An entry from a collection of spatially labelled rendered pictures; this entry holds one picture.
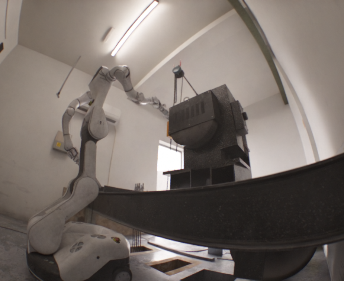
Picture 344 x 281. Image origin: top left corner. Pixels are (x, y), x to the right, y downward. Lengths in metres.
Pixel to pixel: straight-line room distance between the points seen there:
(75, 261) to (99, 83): 1.19
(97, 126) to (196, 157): 0.79
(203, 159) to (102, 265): 1.02
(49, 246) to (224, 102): 1.58
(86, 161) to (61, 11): 2.45
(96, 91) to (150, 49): 1.67
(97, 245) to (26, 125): 2.30
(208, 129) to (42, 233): 1.25
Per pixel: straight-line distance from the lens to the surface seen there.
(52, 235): 0.94
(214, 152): 1.21
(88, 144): 1.06
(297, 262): 1.11
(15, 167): 2.67
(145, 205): 1.04
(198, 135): 1.18
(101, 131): 1.07
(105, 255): 0.90
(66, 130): 1.31
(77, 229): 1.23
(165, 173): 1.45
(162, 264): 1.60
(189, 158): 1.31
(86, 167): 1.03
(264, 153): 3.52
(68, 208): 0.93
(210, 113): 1.20
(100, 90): 1.27
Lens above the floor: 0.58
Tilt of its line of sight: 24 degrees up
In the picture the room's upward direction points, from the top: 2 degrees clockwise
